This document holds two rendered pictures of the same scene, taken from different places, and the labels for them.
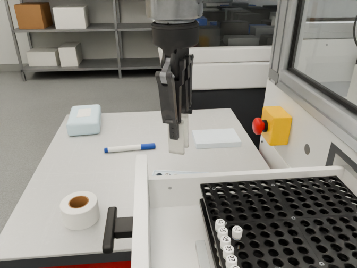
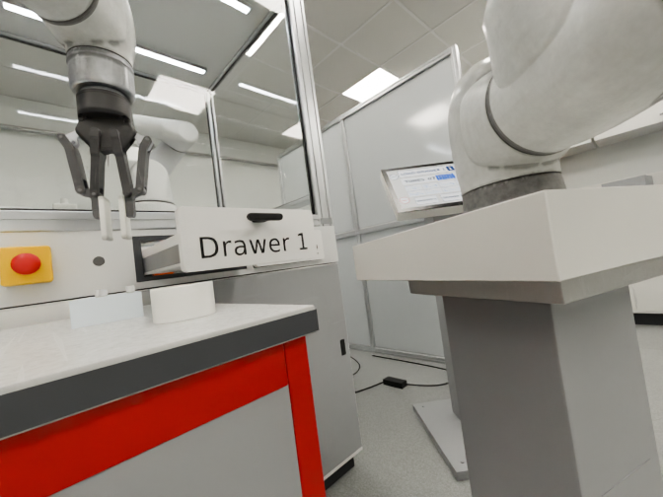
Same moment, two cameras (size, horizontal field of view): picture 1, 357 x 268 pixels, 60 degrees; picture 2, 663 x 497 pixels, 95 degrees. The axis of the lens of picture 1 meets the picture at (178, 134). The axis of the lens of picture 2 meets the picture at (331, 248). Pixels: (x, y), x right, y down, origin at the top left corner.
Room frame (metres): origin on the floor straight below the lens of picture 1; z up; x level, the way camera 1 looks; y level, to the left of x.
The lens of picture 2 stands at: (0.56, 0.61, 0.80)
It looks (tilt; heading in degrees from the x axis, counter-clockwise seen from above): 2 degrees up; 232
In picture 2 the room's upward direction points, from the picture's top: 8 degrees counter-clockwise
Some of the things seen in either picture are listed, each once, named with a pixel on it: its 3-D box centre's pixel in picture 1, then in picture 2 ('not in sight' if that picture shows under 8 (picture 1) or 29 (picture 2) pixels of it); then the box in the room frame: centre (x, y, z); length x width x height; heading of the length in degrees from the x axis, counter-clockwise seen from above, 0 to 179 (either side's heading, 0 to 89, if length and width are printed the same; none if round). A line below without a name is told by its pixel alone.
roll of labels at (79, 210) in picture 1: (79, 209); (184, 301); (0.47, 0.19, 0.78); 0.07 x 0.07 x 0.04
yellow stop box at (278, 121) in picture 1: (273, 125); (27, 265); (0.65, -0.22, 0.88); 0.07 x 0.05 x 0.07; 6
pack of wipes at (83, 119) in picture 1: (85, 119); not in sight; (0.89, 0.30, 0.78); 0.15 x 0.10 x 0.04; 11
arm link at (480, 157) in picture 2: not in sight; (499, 124); (-0.02, 0.39, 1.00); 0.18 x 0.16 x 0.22; 53
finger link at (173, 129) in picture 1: (172, 128); (136, 201); (0.49, 0.01, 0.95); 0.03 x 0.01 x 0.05; 161
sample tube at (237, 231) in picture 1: (236, 242); not in sight; (0.28, -0.07, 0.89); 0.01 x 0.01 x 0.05
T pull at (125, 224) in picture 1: (120, 227); (261, 218); (0.29, 0.07, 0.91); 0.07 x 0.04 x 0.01; 6
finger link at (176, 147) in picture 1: (176, 136); (124, 218); (0.51, 0.00, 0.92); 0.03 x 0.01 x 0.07; 71
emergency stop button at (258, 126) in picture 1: (260, 126); (26, 263); (0.65, -0.19, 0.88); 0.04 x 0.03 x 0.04; 6
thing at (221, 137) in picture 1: (215, 137); not in sight; (0.79, -0.11, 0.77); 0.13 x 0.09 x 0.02; 96
